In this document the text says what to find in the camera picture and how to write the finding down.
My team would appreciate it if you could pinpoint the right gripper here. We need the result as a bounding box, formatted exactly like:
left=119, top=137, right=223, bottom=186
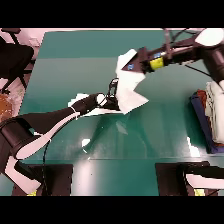
left=121, top=46, right=152, bottom=74

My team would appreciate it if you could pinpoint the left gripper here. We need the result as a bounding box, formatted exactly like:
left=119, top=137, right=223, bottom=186
left=104, top=94, right=122, bottom=112

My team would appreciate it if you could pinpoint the white garment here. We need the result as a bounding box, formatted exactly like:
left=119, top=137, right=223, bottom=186
left=68, top=48, right=150, bottom=118
left=204, top=80, right=224, bottom=145

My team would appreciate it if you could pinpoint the red garment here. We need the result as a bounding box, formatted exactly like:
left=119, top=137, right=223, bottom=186
left=196, top=88, right=210, bottom=116

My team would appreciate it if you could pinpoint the white folded garment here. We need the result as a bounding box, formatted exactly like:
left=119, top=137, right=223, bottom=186
left=204, top=80, right=224, bottom=145

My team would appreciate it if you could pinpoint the black office chair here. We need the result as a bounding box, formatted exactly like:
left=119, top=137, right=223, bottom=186
left=0, top=27, right=36, bottom=95

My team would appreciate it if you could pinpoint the black cable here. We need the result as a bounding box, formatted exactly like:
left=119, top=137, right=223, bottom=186
left=40, top=139, right=53, bottom=197

